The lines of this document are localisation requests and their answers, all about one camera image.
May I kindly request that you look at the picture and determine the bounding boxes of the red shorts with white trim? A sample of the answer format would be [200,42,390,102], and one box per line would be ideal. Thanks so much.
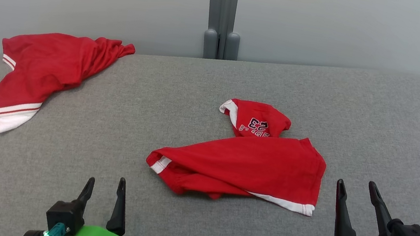
[142,86,335,218]

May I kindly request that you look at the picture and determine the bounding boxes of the red jersey with number 23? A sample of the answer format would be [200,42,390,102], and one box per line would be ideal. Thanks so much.
[0,22,137,152]

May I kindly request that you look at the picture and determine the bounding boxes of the teal-plug left camera cable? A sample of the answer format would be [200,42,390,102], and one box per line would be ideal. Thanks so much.
[42,220,68,236]

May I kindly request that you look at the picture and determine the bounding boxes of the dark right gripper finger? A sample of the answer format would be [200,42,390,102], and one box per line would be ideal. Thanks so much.
[329,178,366,236]
[361,181,398,236]

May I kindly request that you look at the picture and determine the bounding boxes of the grey metal partition post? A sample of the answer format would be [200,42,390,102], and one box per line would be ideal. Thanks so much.
[216,0,247,62]
[198,0,225,60]

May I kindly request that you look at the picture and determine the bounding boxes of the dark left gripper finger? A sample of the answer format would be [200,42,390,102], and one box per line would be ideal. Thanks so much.
[105,176,134,236]
[76,175,96,207]

